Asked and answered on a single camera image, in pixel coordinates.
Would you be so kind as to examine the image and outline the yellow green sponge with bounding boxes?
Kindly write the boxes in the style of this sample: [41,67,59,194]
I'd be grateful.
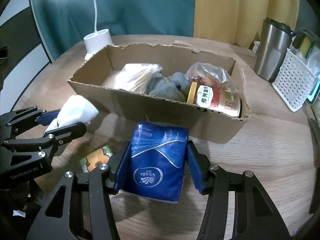
[298,36,312,58]

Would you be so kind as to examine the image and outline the clear plastic snack bag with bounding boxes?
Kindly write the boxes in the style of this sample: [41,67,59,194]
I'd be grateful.
[185,62,239,94]

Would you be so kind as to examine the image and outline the white desk lamp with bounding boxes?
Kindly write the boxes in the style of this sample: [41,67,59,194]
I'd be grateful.
[83,0,114,61]

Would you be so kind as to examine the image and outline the teal curtain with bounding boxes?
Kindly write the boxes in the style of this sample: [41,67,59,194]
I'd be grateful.
[30,0,195,59]

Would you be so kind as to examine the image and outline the blue Vinda tissue pack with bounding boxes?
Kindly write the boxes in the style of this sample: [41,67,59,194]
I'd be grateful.
[123,122,189,204]

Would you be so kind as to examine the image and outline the cartoon tissue pack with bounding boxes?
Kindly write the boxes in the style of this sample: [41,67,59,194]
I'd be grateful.
[79,145,113,173]

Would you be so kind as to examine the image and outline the white socks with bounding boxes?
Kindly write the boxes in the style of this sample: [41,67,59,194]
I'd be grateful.
[45,95,99,132]

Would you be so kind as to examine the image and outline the grey knitted socks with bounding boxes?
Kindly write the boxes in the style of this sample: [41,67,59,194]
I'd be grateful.
[146,72,191,102]

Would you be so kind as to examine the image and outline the torn cardboard box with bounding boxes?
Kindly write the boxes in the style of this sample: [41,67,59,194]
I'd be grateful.
[68,35,250,144]

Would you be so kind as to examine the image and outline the stainless steel tumbler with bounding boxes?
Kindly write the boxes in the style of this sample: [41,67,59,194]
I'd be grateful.
[254,18,293,82]

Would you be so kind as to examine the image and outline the yellow curtain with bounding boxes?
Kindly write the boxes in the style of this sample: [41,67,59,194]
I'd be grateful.
[193,0,299,48]

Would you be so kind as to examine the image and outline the cotton swab bag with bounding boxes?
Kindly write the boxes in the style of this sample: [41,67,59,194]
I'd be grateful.
[113,63,162,94]

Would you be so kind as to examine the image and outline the yellow lid jar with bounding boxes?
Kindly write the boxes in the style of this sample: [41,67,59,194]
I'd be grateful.
[187,82,242,118]

